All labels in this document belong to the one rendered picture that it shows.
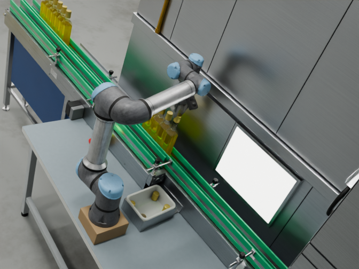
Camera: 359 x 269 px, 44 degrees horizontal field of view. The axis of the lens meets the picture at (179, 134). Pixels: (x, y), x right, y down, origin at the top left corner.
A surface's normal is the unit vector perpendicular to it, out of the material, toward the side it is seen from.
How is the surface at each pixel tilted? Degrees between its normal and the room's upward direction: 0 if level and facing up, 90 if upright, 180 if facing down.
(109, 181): 4
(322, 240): 90
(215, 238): 90
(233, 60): 90
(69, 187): 0
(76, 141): 0
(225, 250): 90
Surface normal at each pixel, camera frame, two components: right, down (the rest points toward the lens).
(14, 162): 0.30, -0.74
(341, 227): -0.73, 0.22
